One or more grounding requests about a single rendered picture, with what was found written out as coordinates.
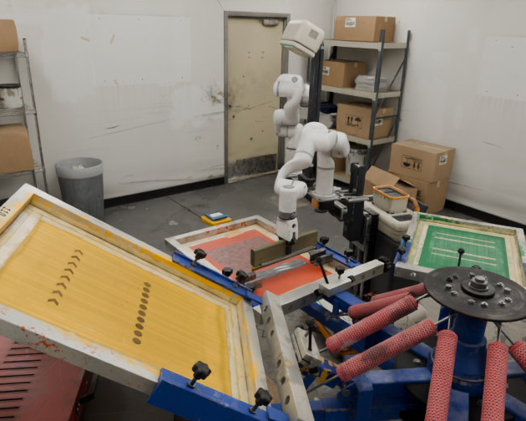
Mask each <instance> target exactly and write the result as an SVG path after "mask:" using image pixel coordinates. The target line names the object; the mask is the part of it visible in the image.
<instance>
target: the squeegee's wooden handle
mask: <svg viewBox="0 0 526 421"><path fill-rule="evenodd" d="M317 233H318V232H317V230H315V229H313V230H310V231H306V232H303V233H300V234H298V239H297V240H296V242H297V244H295V245H293V246H292V247H291V252H294V251H298V250H300V249H303V248H306V247H308V246H316V245H317ZM285 254H286V240H285V239H282V240H278V241H274V242H272V243H269V244H266V245H263V246H258V247H256V248H253V249H251V250H250V264H251V265H252V266H253V267H256V266H260V264H261V263H262V262H265V261H269V260H271V259H274V258H277V257H279V256H284V255H285Z"/></svg>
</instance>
